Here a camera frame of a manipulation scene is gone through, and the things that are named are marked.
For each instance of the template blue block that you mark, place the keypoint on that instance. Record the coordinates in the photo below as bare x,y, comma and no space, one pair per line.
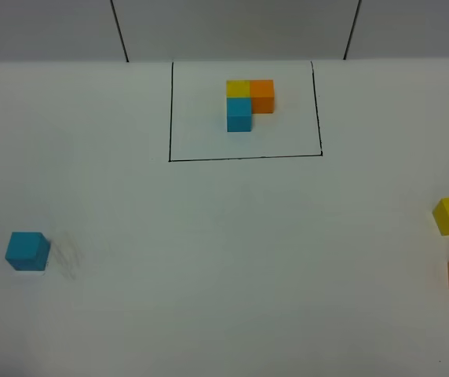
239,114

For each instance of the template yellow block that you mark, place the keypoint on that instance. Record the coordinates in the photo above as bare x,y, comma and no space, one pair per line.
238,89

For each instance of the template orange block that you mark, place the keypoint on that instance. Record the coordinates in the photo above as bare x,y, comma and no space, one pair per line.
262,94

